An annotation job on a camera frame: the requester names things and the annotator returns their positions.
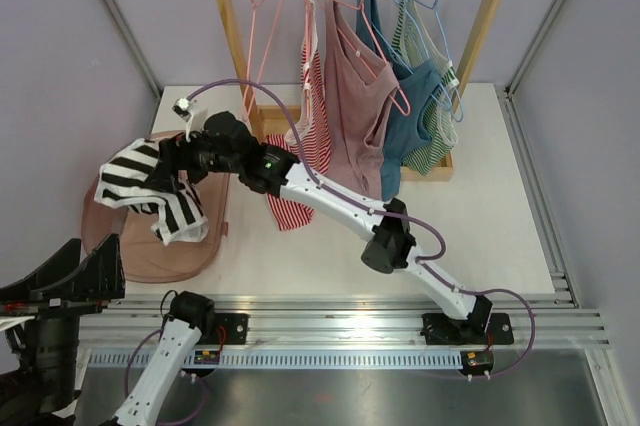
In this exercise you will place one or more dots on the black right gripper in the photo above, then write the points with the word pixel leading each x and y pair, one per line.
pixel 177 155

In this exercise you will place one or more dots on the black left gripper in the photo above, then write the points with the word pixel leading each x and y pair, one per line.
pixel 81 284

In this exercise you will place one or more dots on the black white striped tank top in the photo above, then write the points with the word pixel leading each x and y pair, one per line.
pixel 122 183

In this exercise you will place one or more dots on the red white striped tank top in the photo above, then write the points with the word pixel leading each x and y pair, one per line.
pixel 312 125

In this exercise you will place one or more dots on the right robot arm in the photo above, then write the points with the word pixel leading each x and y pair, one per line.
pixel 390 247

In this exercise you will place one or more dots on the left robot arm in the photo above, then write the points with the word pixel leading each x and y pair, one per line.
pixel 190 317

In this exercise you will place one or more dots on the dusty pink tank top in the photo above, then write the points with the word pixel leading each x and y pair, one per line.
pixel 359 88

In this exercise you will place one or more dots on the teal blue tank top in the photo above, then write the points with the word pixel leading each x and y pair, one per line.
pixel 404 131

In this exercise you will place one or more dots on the green white striped tank top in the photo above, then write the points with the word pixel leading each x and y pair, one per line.
pixel 443 136

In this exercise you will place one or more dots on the translucent pink plastic basin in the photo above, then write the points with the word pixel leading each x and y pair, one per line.
pixel 145 258

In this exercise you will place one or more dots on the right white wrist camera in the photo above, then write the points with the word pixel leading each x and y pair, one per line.
pixel 193 115

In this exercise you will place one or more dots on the white slotted cable duct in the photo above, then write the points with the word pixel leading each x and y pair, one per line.
pixel 309 359

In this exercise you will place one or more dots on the aluminium mounting rail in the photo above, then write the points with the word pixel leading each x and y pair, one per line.
pixel 350 323

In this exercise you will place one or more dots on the light blue wire hanger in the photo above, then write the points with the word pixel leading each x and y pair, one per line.
pixel 418 37
pixel 411 52

